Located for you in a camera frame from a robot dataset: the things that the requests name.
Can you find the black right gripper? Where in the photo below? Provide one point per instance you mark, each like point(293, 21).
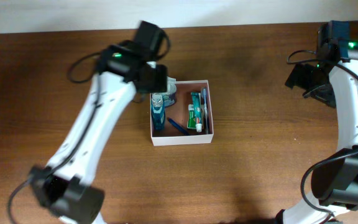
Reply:
point(298, 76)

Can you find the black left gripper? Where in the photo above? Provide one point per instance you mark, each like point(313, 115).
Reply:
point(161, 84)

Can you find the clear foaming soap pump bottle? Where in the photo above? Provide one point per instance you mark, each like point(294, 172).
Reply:
point(169, 97)

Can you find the teal mouthwash bottle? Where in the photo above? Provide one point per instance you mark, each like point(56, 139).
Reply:
point(158, 111)

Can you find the toothpaste tube white cap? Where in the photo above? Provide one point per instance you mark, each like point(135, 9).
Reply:
point(196, 100)

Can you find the blue and white toothbrush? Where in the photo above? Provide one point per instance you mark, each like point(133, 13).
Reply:
point(206, 119)

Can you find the green soap packet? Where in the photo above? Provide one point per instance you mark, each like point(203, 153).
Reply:
point(191, 121)

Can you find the blue disposable razor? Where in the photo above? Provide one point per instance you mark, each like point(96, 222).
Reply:
point(178, 127)

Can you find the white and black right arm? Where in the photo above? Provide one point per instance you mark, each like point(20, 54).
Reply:
point(330, 187)

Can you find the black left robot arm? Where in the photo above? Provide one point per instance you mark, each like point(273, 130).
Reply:
point(121, 71)

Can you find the white cardboard box pink interior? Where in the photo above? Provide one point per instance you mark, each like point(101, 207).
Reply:
point(179, 113)

